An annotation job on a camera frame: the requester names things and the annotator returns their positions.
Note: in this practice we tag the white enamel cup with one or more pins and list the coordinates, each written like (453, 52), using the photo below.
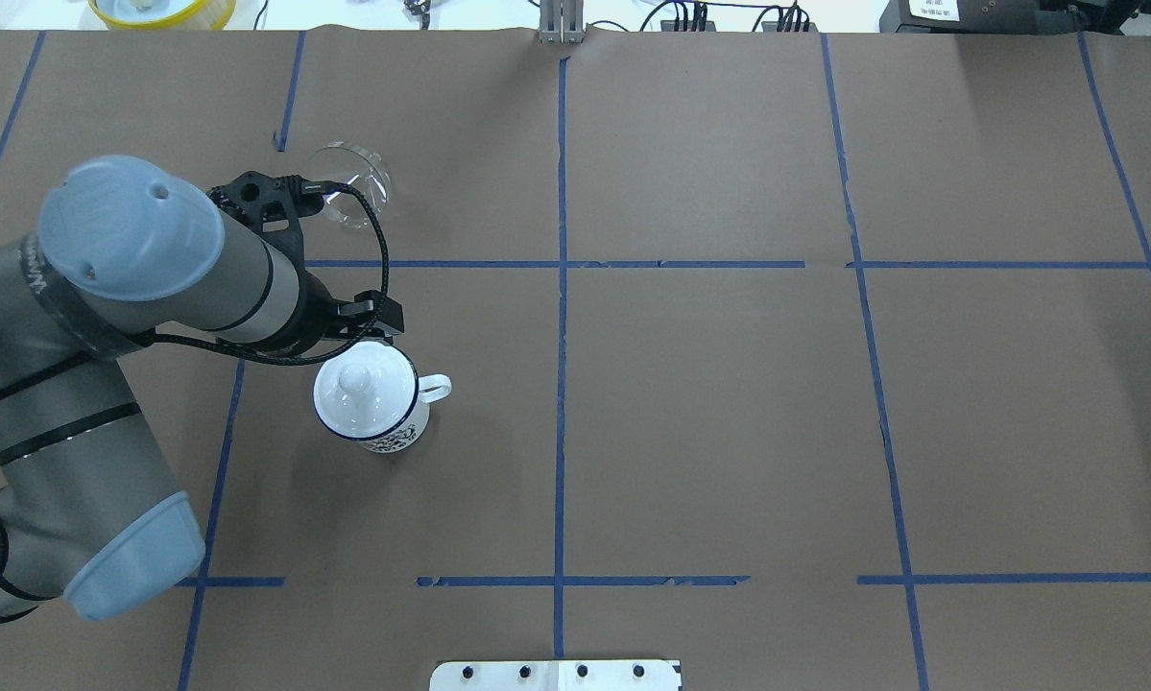
(432, 388)

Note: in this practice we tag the aluminium frame post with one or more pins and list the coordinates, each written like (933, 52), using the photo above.
(561, 21)

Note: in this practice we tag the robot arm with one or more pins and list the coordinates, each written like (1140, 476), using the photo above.
(125, 256)

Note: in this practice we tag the black cable hub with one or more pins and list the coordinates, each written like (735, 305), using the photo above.
(688, 16)
(784, 20)

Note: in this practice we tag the yellow tape roll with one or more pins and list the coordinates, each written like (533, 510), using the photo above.
(164, 15)

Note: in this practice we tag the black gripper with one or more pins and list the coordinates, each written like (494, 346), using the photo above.
(317, 314)

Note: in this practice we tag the black computer box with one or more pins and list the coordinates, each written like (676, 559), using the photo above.
(1023, 18)

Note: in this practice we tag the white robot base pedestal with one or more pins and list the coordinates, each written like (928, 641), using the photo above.
(630, 673)

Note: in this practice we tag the clear plastic funnel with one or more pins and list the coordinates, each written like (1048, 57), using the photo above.
(353, 165)

